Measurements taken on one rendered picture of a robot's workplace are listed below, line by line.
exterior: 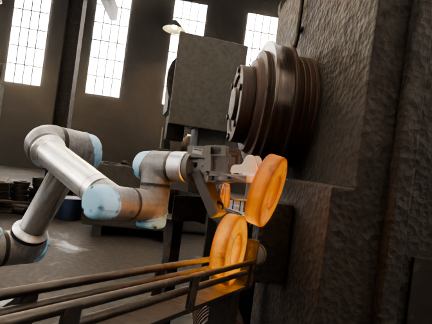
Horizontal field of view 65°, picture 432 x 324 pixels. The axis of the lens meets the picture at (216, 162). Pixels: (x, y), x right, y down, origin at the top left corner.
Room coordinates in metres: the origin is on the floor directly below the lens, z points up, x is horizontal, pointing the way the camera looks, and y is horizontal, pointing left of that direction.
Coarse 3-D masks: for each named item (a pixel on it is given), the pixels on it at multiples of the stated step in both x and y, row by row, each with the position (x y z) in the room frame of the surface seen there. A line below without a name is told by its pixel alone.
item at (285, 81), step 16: (272, 48) 1.13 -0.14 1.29; (288, 48) 1.14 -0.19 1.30; (288, 64) 1.06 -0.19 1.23; (288, 80) 1.04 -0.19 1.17; (272, 96) 1.05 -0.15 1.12; (288, 96) 1.04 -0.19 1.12; (272, 112) 1.03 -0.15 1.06; (288, 112) 1.04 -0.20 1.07; (272, 128) 1.05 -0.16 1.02; (288, 128) 1.06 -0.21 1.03; (272, 144) 1.08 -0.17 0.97
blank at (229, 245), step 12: (228, 216) 0.74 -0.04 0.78; (240, 216) 0.75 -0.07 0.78; (228, 228) 0.70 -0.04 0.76; (240, 228) 0.76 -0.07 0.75; (216, 240) 0.69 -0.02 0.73; (228, 240) 0.69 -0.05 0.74; (240, 240) 0.78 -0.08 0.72; (216, 252) 0.69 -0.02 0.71; (228, 252) 0.70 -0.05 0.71; (240, 252) 0.78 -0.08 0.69; (216, 264) 0.69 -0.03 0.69; (228, 264) 0.71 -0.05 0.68; (216, 276) 0.70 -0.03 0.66
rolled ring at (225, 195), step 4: (224, 184) 1.94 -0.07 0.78; (228, 184) 1.95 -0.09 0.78; (224, 188) 1.91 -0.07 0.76; (228, 188) 1.91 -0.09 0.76; (224, 192) 1.90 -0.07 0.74; (228, 192) 1.90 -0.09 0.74; (220, 196) 2.04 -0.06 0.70; (224, 196) 1.89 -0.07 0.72; (228, 196) 1.89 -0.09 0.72; (224, 200) 1.88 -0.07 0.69; (228, 200) 1.88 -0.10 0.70; (224, 204) 1.89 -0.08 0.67; (228, 204) 1.89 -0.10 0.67
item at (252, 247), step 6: (252, 240) 0.82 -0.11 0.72; (246, 246) 0.82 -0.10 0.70; (252, 246) 0.82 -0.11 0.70; (258, 246) 0.81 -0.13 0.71; (246, 252) 0.82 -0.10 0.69; (252, 252) 0.81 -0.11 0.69; (246, 258) 0.82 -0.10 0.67; (252, 258) 0.81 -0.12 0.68; (240, 270) 0.82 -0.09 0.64; (252, 276) 0.80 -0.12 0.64; (252, 282) 0.80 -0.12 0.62
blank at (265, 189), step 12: (276, 156) 0.70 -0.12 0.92; (264, 168) 0.66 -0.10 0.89; (276, 168) 0.67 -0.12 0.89; (264, 180) 0.65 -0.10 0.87; (276, 180) 0.74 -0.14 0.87; (252, 192) 0.66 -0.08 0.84; (264, 192) 0.65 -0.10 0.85; (276, 192) 0.75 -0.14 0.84; (252, 204) 0.66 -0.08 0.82; (264, 204) 0.67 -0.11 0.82; (276, 204) 0.78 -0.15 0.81; (252, 216) 0.68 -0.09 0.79; (264, 216) 0.70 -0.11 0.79
